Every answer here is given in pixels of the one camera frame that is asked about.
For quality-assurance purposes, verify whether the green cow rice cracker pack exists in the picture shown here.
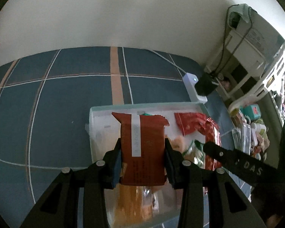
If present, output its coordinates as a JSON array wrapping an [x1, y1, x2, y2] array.
[[182, 140, 205, 169]]

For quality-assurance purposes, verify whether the pudding jelly cup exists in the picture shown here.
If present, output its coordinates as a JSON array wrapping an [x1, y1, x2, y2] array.
[[169, 135, 186, 153]]

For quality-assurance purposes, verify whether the orange cake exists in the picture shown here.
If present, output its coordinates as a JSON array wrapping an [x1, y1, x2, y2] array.
[[113, 173, 153, 227]]

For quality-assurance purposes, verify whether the red flower snack bag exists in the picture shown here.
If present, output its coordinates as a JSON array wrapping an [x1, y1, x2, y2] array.
[[174, 112, 221, 171]]

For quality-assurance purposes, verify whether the red snack packet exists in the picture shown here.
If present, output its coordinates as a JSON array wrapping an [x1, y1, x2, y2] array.
[[112, 112, 169, 186]]

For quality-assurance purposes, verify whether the teal toy box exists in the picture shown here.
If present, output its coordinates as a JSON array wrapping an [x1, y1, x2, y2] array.
[[240, 104, 261, 121]]

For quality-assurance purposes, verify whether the mint green white tray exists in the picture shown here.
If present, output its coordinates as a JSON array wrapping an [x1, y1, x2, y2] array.
[[86, 102, 208, 227]]

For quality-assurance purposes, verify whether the black power adapter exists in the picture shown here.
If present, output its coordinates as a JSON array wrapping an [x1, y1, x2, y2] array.
[[195, 73, 219, 96]]

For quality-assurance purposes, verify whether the white plastic shelf rack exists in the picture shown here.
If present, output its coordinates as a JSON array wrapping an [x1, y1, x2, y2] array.
[[205, 4, 285, 111]]

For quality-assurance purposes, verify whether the white power strip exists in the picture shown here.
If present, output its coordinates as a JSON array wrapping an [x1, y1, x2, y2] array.
[[182, 73, 207, 104]]

